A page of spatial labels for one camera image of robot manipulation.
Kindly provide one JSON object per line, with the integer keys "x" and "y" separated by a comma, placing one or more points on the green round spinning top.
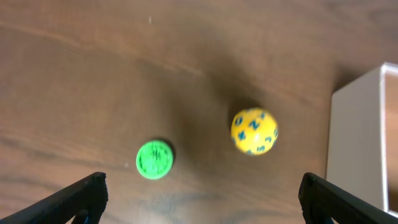
{"x": 154, "y": 159}

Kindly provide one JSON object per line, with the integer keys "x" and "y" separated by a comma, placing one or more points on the white cardboard box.
{"x": 362, "y": 151}

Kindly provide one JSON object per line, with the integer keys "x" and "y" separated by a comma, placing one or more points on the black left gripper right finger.
{"x": 324, "y": 202}

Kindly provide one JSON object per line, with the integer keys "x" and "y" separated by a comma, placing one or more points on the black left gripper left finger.
{"x": 82, "y": 202}

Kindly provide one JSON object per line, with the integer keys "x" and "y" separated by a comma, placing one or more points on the yellow ball with blue letters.
{"x": 254, "y": 131}

